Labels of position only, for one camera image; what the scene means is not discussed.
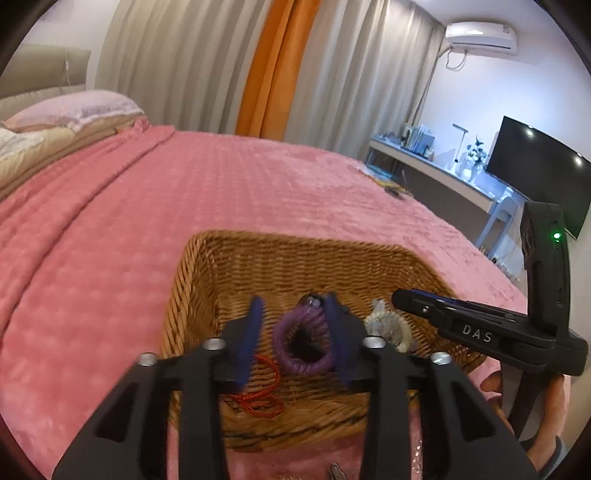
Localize red string bracelet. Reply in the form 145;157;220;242
227;353;287;419

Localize silver rhinestone hair clip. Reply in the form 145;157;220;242
363;299;416;353

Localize black wrist watch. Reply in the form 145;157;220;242
287;293;334;371

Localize purple spiral hair tie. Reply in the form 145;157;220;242
271;303;336;375

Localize right hand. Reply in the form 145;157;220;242
480;371;568;473

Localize light blue chair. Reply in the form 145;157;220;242
475;187;525;260

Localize brown wicker basket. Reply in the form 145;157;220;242
159;230;486;452

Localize white desk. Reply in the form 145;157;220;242
366;135;498;213

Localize white vase with plant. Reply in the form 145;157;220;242
462;137;488;182

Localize black television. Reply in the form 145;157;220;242
486;117;590;238

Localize items on bed corner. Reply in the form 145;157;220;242
353;164;414;198

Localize white desk lamp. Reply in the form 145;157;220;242
450;123;468;175

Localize pink bed blanket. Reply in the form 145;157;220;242
1;121;527;475

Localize books on desk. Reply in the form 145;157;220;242
402;124;435;158

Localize white air conditioner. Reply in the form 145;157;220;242
445;21;518;55

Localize beige folded quilt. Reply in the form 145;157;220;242
0;115;147;200

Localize orange curtain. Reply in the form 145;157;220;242
235;0;321;141

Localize white floral pillow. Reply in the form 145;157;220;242
0;128;44;158

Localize pink pillow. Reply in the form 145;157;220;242
1;90;144;132

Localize beige curtains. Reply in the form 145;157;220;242
95;1;444;158

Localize beige padded headboard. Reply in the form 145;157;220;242
0;44;91;120

